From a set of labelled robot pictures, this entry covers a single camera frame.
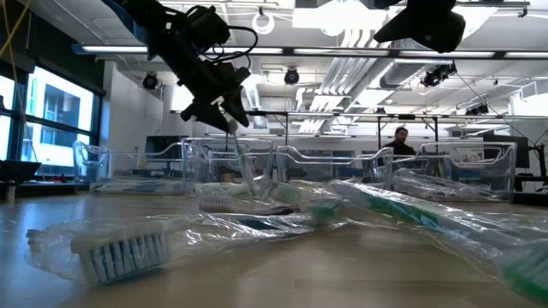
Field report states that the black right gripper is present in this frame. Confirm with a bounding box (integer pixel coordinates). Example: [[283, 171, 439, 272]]
[[372, 0, 467, 55]]

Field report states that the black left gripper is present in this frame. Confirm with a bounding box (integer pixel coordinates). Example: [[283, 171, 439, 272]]
[[175, 58, 253, 133]]

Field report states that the purple toothbrush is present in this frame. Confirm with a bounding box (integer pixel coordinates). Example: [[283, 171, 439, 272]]
[[419, 177, 513, 203], [392, 168, 493, 200]]

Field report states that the clear plastic bin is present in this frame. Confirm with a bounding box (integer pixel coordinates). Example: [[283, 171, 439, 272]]
[[72, 139, 192, 196], [391, 140, 518, 202], [276, 145, 395, 189], [182, 136, 277, 200]]

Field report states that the black monitor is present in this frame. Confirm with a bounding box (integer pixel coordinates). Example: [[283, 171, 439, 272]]
[[144, 135, 190, 163], [482, 134, 531, 170]]

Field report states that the person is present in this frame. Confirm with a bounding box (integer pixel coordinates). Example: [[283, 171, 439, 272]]
[[376, 126, 419, 169]]

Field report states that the long ceiling light bar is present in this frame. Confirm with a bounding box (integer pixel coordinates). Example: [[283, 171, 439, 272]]
[[70, 44, 548, 61]]

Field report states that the large glass window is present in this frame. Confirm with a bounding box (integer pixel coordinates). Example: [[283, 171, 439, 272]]
[[0, 63, 104, 172]]

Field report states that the black slanted board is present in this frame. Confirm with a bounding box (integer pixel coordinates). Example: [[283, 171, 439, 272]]
[[0, 159, 43, 186]]

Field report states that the black metal rig frame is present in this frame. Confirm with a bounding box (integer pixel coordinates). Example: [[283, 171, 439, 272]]
[[170, 109, 548, 151]]

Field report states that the white cable loop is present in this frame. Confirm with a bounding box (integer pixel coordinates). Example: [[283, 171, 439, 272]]
[[251, 12, 276, 36]]

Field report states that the yellow hanging cable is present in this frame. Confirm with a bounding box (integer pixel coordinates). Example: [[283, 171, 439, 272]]
[[0, 0, 33, 163]]

